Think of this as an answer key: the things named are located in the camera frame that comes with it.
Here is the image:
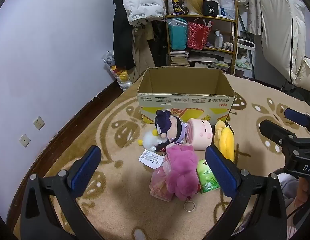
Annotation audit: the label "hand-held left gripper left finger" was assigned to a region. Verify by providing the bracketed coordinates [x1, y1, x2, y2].
[20, 145, 105, 240]

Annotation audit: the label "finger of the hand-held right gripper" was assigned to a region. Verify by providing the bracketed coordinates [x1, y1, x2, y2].
[259, 119, 299, 147]
[284, 108, 310, 138]

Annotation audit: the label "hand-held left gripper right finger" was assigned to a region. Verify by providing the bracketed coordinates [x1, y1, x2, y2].
[206, 145, 288, 240]

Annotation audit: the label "green tissue packet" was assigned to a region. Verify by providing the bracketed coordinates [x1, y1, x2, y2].
[196, 159, 222, 194]

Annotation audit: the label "yellow banana plush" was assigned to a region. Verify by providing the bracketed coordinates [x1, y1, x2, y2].
[214, 120, 235, 162]

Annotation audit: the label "pink bear plush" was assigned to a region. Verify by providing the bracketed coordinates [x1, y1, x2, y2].
[165, 144, 202, 201]

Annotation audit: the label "pink roll cake plush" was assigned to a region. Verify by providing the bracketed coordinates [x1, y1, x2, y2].
[185, 118, 213, 150]

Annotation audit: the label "dark-haired plush doll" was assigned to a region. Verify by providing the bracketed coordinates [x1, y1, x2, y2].
[154, 109, 190, 153]

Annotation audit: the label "white chick plush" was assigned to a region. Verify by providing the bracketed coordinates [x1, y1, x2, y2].
[138, 128, 168, 152]

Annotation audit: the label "cardboard box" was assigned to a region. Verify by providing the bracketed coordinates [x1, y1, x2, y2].
[137, 66, 237, 130]

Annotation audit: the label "person's right hand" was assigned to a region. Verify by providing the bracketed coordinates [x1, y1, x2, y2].
[296, 177, 310, 205]

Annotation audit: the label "person's fuzzy clothing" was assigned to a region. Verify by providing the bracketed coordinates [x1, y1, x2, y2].
[277, 172, 310, 240]

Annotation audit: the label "white paper tag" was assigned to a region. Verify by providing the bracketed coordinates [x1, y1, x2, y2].
[138, 149, 163, 168]

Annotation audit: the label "pink plastic bag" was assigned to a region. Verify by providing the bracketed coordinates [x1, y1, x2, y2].
[149, 159, 175, 202]

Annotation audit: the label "green white bag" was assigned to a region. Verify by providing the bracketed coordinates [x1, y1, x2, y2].
[236, 54, 253, 71]

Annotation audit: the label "white padded chair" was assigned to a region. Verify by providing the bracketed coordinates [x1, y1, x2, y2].
[260, 0, 310, 90]

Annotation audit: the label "white cart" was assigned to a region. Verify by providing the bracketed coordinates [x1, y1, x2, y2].
[232, 39, 256, 79]

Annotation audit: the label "pile of papers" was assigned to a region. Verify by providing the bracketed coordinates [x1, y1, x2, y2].
[189, 51, 232, 70]

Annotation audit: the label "clear plastic bag yellow contents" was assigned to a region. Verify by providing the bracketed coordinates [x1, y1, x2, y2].
[103, 50, 135, 90]

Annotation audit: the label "row of cosmetic bottles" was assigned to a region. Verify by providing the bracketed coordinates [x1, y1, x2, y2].
[214, 29, 236, 51]

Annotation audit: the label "stack of books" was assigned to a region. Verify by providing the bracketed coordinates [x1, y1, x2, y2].
[169, 50, 190, 67]

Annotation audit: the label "red gift bag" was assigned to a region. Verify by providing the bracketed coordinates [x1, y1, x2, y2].
[187, 20, 212, 50]

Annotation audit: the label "beige hanging garment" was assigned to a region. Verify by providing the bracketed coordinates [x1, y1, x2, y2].
[131, 20, 158, 80]

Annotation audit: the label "teal bag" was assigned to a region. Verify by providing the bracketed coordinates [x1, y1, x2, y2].
[167, 19, 188, 50]

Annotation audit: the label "black hanging coat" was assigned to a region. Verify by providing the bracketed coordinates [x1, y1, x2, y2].
[112, 0, 135, 70]

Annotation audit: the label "wooden shelf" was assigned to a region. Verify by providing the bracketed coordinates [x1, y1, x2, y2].
[164, 0, 239, 74]

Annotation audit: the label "white plastic bag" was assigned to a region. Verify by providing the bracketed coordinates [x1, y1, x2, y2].
[219, 0, 235, 19]

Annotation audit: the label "black box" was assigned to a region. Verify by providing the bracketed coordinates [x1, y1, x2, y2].
[202, 0, 220, 17]

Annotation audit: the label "black hanging garment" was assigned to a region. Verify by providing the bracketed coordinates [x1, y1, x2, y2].
[151, 20, 170, 67]

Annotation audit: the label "blonde wig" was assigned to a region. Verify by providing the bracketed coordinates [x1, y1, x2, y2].
[183, 0, 204, 15]

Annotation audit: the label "dark printed bag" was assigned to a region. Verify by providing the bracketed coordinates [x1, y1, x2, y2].
[165, 0, 189, 15]

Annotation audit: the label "white puffer jacket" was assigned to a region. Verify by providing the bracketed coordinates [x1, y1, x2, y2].
[122, 0, 167, 26]

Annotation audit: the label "white wall socket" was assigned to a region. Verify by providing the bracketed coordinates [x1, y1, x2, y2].
[32, 116, 45, 130]
[19, 134, 31, 148]

